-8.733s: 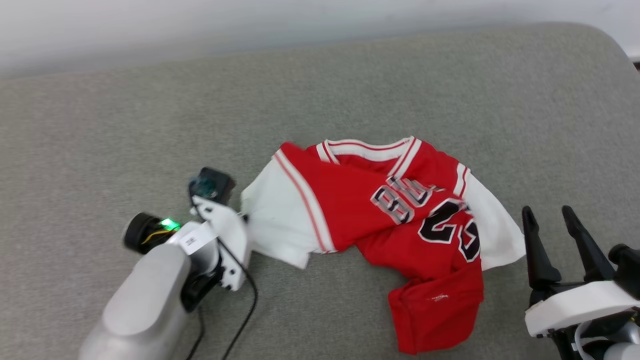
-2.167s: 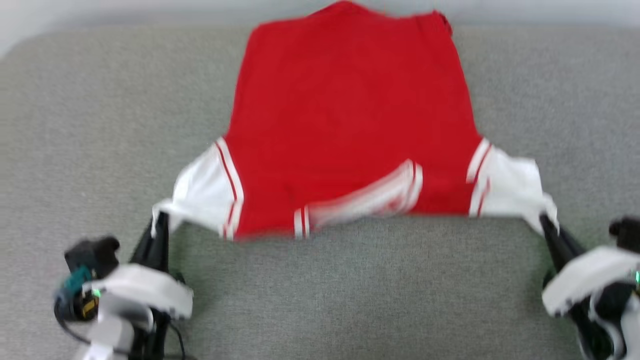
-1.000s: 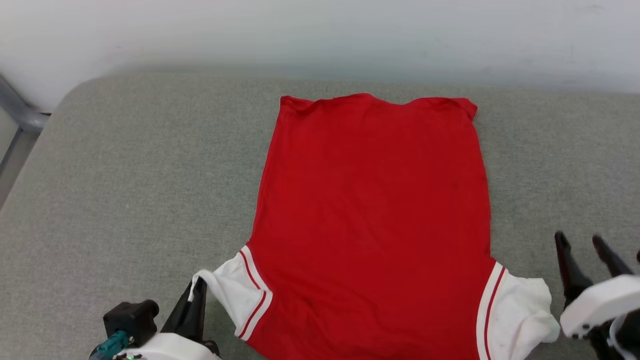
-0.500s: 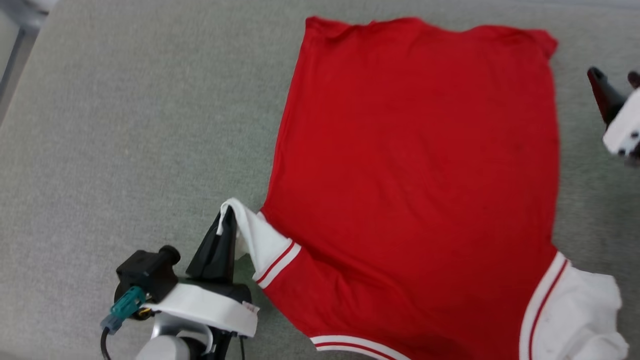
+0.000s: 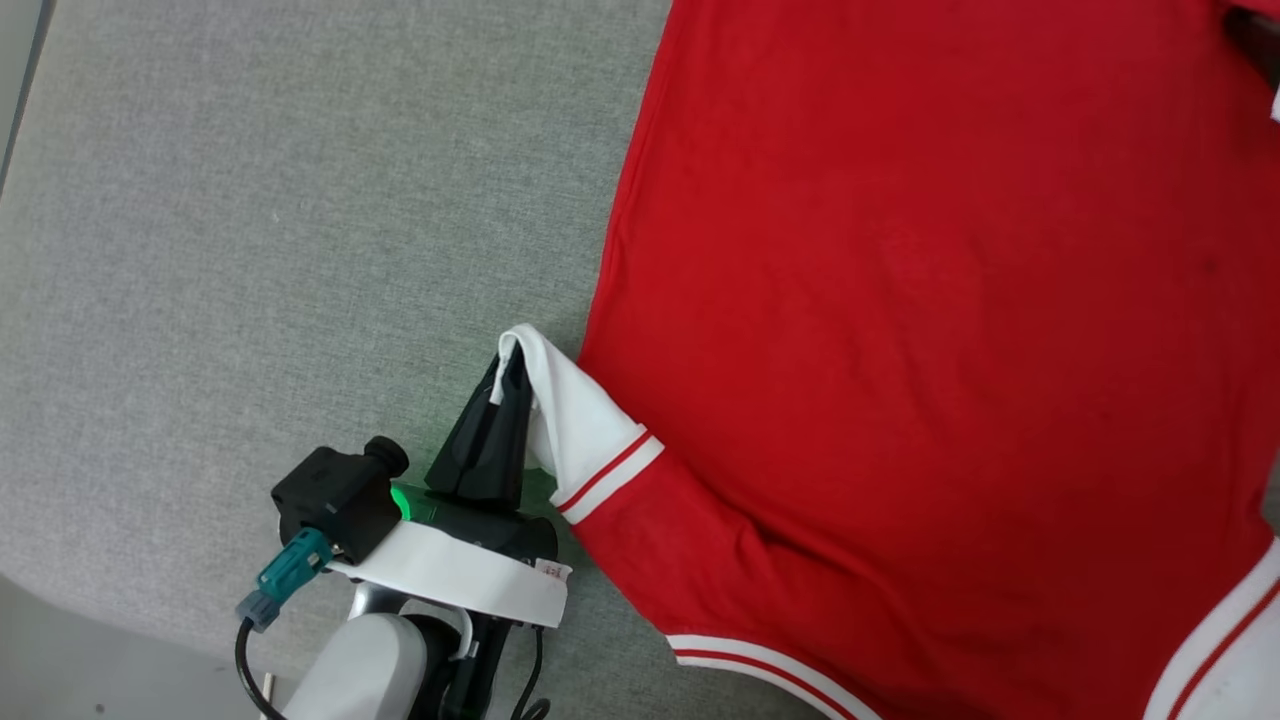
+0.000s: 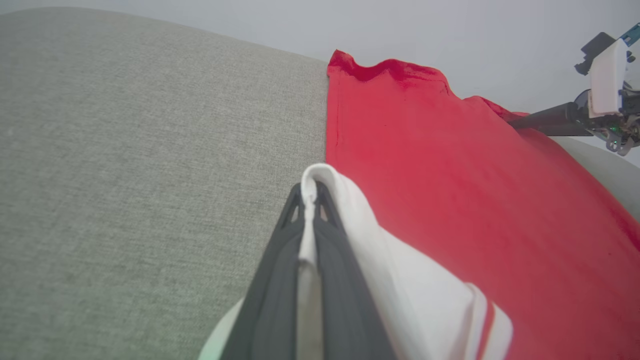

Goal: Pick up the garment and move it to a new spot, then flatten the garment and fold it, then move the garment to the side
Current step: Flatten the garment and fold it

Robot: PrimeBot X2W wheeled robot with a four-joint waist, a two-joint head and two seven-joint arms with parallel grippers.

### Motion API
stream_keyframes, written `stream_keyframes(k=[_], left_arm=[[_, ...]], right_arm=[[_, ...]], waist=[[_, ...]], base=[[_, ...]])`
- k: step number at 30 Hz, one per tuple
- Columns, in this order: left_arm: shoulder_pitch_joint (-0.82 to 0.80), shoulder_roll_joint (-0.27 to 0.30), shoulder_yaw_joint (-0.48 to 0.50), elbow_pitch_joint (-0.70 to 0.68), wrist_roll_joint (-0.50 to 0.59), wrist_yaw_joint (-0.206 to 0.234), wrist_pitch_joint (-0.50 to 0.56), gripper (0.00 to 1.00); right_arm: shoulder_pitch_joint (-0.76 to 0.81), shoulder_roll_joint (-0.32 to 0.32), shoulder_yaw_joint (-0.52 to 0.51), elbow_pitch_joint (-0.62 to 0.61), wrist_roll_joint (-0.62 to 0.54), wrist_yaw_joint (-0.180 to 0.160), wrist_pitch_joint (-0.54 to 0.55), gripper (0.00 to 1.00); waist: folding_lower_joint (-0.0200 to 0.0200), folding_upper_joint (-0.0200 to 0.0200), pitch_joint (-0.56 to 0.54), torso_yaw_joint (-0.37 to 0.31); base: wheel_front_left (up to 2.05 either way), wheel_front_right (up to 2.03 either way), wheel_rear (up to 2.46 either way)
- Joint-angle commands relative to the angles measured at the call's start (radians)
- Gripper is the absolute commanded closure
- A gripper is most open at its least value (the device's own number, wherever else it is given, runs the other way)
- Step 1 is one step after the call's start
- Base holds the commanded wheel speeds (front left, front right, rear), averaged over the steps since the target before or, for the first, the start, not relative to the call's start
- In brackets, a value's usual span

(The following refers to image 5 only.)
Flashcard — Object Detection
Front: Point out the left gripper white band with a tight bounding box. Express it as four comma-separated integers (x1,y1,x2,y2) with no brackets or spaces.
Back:
330,346,573,629

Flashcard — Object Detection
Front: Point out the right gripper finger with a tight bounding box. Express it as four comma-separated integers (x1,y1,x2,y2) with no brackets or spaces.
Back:
1225,5,1280,96

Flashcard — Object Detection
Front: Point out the red and white shirt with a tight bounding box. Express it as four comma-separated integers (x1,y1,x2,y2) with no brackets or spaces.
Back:
497,0,1280,720

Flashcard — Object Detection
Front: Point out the grey fabric sofa cushion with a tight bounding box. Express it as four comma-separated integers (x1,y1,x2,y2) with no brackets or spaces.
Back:
0,0,1280,720

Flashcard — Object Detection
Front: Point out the left teal plug camera cable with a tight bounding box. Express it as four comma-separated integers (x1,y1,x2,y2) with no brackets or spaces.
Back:
235,528,334,720

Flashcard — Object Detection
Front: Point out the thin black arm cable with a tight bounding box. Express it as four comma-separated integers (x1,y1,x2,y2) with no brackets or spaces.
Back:
510,626,552,720

